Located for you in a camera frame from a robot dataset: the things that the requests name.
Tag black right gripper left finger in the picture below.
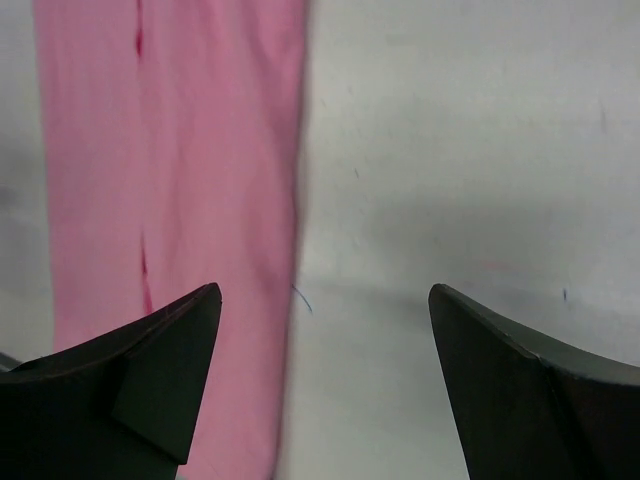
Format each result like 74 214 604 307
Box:
1 283 222 480

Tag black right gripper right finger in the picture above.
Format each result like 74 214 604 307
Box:
429 284 639 479

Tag pink t-shirt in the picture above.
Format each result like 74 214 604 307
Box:
33 1 308 479

